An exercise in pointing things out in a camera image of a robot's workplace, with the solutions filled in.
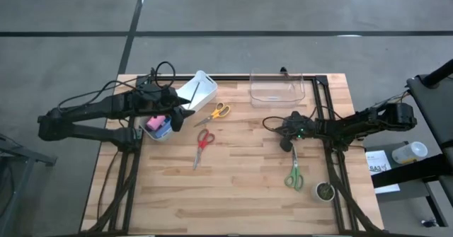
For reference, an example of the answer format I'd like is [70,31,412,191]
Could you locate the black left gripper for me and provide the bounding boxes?
[147,84,197,120]

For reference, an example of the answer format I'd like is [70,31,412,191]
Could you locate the paintbrush with orange tip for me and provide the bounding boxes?
[190,81,200,109]

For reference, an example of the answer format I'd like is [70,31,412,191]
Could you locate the pink paint bottle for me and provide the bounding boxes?
[147,115,168,131]

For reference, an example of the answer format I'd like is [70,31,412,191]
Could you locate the large blue paint bottle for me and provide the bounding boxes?
[151,122,173,139]

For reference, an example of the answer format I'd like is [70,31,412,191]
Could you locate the yellow handled scissors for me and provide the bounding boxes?
[193,101,231,128]

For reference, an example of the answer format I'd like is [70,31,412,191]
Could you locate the green handled scissors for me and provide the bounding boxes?
[284,146,305,192]

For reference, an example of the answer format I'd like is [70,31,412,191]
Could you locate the red handled scissors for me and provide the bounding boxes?
[193,128,216,170]

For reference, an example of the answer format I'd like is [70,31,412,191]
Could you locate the white plastic bin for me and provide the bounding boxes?
[176,69,219,112]

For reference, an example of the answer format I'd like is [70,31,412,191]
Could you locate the grey plastic bin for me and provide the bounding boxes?
[139,115,174,142]

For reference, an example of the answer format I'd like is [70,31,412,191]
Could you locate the clear plastic bin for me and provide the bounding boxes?
[249,68,306,110]

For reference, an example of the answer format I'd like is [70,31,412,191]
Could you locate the white printed paper sheet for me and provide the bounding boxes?
[365,150,401,195]

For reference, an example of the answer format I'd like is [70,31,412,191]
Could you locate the clear plastic jar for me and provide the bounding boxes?
[391,141,428,164]

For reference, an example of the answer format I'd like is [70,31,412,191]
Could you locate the black side cart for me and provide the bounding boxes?
[364,58,453,231]

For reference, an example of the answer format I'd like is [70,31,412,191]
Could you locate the black metal rack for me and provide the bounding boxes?
[0,133,58,237]

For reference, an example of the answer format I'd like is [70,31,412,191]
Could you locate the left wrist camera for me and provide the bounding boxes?
[170,116,183,133]

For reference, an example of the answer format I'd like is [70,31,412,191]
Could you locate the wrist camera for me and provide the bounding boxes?
[279,137,294,153]
[170,116,183,133]

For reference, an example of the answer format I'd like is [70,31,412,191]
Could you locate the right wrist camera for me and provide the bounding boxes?
[279,137,294,153]

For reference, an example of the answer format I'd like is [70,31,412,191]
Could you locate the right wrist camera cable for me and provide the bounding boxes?
[262,104,343,134]

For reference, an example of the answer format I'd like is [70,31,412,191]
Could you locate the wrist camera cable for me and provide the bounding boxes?
[262,104,343,134]
[155,61,177,89]

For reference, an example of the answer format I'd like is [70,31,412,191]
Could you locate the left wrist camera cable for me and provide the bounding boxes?
[155,61,177,89]

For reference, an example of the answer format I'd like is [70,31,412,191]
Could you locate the black aluminium frame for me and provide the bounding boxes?
[80,73,386,235]

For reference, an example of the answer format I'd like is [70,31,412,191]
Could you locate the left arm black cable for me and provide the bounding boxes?
[56,77,156,112]

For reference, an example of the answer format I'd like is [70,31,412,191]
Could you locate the brown cable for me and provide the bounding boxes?
[96,148,121,213]

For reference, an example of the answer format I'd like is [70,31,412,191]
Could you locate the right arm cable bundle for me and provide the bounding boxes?
[374,88,413,107]

